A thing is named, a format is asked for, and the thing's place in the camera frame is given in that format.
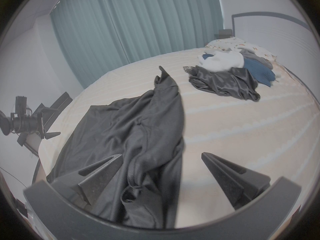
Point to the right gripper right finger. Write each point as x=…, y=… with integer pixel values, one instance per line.
x=222, y=181

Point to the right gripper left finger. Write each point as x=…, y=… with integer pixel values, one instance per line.
x=100, y=179

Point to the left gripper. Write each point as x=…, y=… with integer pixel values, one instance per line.
x=27, y=124

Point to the black T-shirt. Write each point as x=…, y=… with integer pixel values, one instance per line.
x=150, y=124

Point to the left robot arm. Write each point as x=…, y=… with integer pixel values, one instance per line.
x=5, y=124

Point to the bed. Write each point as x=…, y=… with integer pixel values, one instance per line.
x=237, y=134

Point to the pile of clothes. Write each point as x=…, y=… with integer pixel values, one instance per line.
x=225, y=60

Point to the black chest of drawers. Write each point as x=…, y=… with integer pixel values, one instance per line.
x=61, y=101

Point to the black satin garment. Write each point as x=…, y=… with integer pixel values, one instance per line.
x=220, y=84

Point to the blue-green curtain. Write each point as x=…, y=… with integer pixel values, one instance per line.
x=82, y=34
x=162, y=16

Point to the white printed pillow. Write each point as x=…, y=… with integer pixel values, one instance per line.
x=225, y=42

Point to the grey bedside table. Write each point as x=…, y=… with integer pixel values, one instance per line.
x=224, y=33

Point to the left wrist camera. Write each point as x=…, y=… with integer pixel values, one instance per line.
x=22, y=105

